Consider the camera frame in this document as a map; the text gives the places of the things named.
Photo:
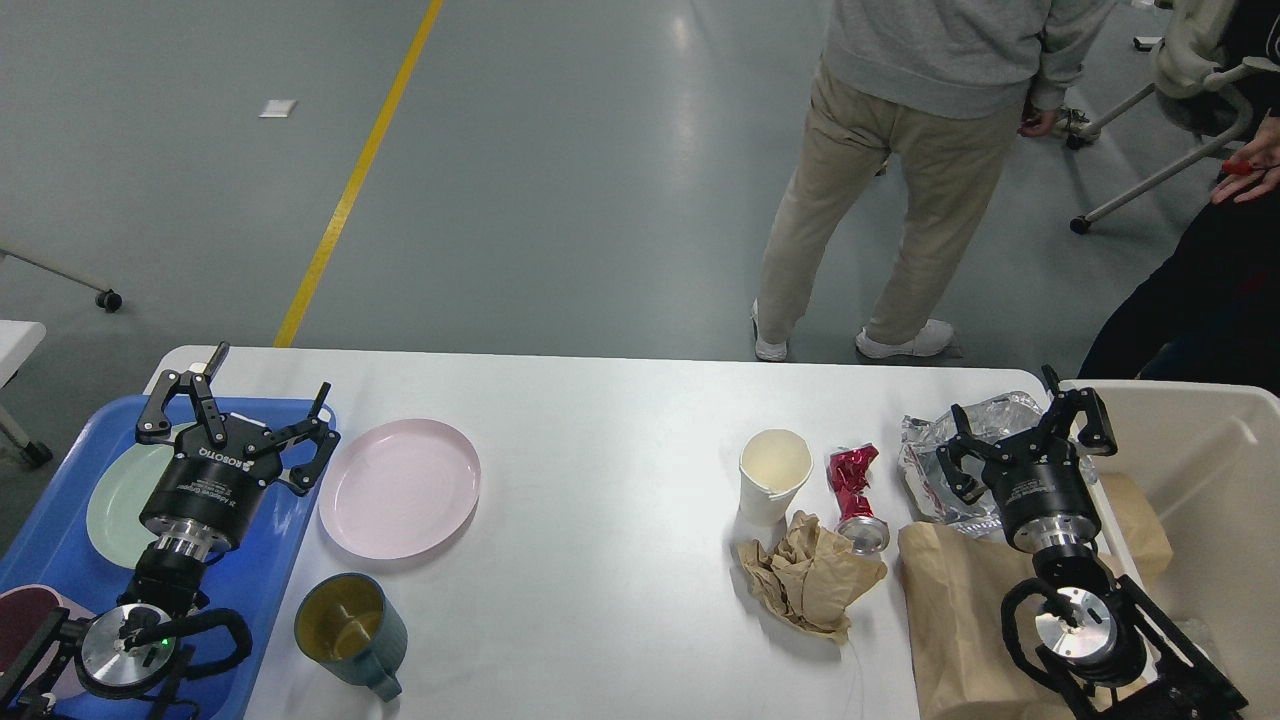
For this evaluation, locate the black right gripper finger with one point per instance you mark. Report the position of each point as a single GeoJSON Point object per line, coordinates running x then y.
{"type": "Point", "coordinates": [1077, 416]}
{"type": "Point", "coordinates": [952, 452]}

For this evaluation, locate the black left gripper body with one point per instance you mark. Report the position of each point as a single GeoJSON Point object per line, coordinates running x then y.
{"type": "Point", "coordinates": [206, 498]}

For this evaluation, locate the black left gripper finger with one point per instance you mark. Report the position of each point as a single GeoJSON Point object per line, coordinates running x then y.
{"type": "Point", "coordinates": [154, 425]}
{"type": "Point", "coordinates": [262, 455]}

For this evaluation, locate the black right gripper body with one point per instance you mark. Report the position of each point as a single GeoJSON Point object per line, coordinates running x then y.
{"type": "Point", "coordinates": [1040, 493]}

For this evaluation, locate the pink plate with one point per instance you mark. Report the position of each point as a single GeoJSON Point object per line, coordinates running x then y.
{"type": "Point", "coordinates": [400, 489]}

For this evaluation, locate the teal mug yellow inside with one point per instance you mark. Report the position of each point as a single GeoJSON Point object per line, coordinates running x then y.
{"type": "Point", "coordinates": [348, 625]}

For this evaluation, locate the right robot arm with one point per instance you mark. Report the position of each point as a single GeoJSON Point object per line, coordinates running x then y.
{"type": "Point", "coordinates": [1097, 640]}

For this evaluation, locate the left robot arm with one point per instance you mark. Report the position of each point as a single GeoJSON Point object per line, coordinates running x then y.
{"type": "Point", "coordinates": [181, 632]}

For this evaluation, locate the crumpled silver foil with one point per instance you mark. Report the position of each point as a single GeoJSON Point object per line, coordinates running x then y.
{"type": "Point", "coordinates": [991, 420]}

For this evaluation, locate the green plate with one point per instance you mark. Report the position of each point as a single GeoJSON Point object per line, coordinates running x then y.
{"type": "Point", "coordinates": [113, 516]}

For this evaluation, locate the blue plastic tray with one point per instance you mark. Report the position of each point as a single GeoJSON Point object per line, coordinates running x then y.
{"type": "Point", "coordinates": [53, 549]}

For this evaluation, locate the crushed red can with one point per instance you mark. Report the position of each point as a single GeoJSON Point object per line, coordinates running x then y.
{"type": "Point", "coordinates": [848, 478]}

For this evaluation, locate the brown paper in bin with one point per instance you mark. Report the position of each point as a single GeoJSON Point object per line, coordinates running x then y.
{"type": "Point", "coordinates": [1143, 532]}

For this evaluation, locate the brown paper bag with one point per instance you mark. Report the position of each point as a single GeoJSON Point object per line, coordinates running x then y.
{"type": "Point", "coordinates": [954, 586]}

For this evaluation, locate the beige plastic bin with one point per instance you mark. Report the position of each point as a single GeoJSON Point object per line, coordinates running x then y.
{"type": "Point", "coordinates": [1206, 456]}

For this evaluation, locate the left rolling table leg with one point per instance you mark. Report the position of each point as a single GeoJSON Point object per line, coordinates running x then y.
{"type": "Point", "coordinates": [106, 297]}

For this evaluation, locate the white side table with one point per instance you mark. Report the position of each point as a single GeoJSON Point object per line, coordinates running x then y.
{"type": "Point", "coordinates": [18, 341]}

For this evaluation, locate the seated person in black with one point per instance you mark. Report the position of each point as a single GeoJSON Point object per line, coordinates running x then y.
{"type": "Point", "coordinates": [1209, 313]}

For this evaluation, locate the white paper cup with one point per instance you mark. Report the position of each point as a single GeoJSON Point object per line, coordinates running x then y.
{"type": "Point", "coordinates": [773, 466]}

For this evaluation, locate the crumpled brown paper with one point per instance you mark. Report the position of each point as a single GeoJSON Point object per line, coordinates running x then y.
{"type": "Point", "coordinates": [810, 578]}

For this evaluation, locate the pink cup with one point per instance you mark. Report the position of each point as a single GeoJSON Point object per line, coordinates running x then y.
{"type": "Point", "coordinates": [23, 610]}

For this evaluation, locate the office chair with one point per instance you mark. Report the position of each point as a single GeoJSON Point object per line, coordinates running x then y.
{"type": "Point", "coordinates": [1197, 87]}

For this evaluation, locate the person in khaki trousers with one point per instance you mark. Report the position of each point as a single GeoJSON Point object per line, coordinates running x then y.
{"type": "Point", "coordinates": [945, 87]}

